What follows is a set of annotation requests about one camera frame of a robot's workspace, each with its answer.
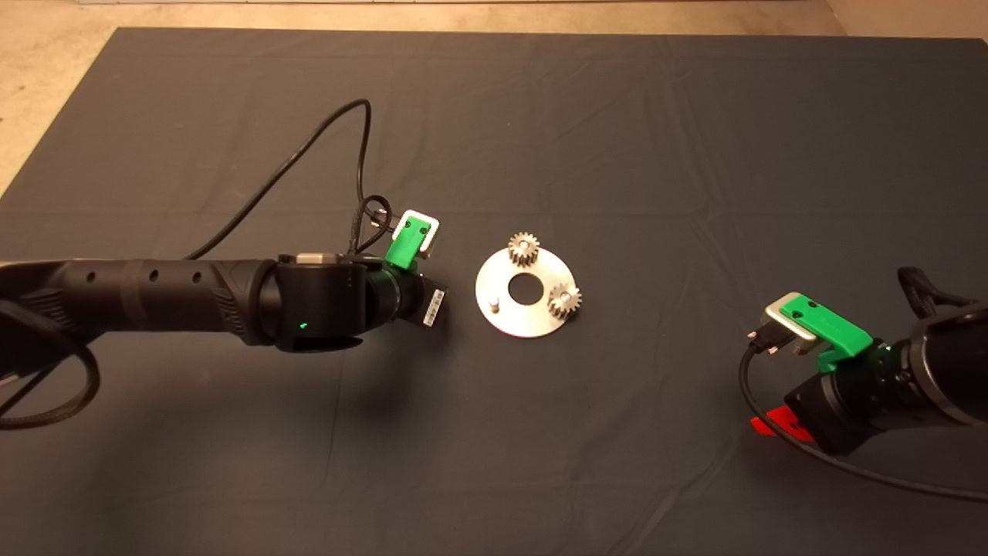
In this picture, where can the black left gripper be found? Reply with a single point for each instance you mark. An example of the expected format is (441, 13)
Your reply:
(421, 301)

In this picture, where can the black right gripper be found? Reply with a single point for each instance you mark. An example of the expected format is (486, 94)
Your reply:
(830, 413)

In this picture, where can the small steel planetary gear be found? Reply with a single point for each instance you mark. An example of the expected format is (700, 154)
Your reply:
(525, 249)
(570, 307)

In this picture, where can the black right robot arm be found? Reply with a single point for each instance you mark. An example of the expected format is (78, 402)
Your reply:
(949, 363)

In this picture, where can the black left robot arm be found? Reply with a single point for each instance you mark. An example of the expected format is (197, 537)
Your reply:
(193, 301)

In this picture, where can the round metal carrier plate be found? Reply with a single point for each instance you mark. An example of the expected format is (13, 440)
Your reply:
(525, 320)

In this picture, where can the dark grey table cloth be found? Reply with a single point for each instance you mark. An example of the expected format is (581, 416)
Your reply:
(617, 116)

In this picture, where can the green left camera mount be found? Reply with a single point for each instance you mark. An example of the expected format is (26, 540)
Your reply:
(405, 243)

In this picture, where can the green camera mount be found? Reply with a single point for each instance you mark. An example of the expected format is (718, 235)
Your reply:
(830, 324)
(405, 243)

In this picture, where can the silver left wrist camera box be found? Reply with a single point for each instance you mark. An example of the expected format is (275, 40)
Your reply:
(431, 232)

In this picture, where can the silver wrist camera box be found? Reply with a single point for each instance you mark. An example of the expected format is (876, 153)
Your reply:
(431, 232)
(783, 316)

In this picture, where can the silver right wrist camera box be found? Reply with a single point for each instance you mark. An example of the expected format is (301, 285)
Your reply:
(783, 316)

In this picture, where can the green right camera mount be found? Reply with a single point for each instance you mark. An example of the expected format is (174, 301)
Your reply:
(830, 324)

